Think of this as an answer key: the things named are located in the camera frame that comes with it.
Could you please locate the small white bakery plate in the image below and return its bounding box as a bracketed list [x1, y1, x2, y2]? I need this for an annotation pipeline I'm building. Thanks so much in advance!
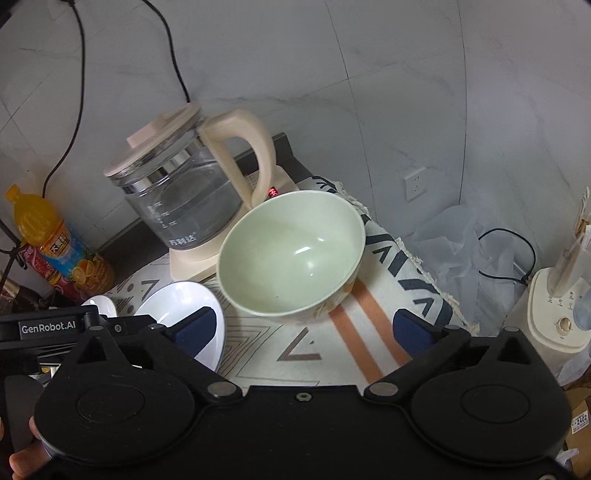
[135, 281, 225, 371]

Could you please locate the pale green bowl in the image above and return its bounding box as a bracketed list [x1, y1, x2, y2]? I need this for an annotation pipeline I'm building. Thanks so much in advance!
[216, 190, 366, 322]

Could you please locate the person's left hand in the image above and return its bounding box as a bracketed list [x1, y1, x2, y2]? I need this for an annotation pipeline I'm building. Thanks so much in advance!
[9, 417, 51, 480]

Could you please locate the small white saucer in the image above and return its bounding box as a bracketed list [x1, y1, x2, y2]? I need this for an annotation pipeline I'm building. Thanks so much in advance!
[82, 295, 118, 318]

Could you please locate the patterned table mat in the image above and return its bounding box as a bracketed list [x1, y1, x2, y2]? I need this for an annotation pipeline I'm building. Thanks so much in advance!
[103, 174, 482, 388]

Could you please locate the red cola can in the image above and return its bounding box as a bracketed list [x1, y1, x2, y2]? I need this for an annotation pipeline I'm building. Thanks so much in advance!
[20, 244, 89, 304]

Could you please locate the orange juice bottle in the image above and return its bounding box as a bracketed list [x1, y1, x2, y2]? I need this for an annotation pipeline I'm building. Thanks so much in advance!
[5, 184, 114, 296]

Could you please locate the cream appliance with straws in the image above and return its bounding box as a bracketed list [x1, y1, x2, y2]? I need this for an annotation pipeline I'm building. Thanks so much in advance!
[503, 189, 590, 370]

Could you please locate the blue translucent bottle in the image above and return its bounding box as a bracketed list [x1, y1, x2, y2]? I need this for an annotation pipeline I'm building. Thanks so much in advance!
[573, 288, 591, 331]

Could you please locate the glass electric kettle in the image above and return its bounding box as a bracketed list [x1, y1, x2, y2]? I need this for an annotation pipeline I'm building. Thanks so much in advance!
[104, 103, 276, 251]

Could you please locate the white wall socket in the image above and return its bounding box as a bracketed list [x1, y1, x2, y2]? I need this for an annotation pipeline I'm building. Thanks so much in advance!
[404, 167, 427, 202]

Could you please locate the black power cable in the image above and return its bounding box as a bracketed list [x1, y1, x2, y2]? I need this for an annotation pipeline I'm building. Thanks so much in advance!
[41, 0, 88, 199]

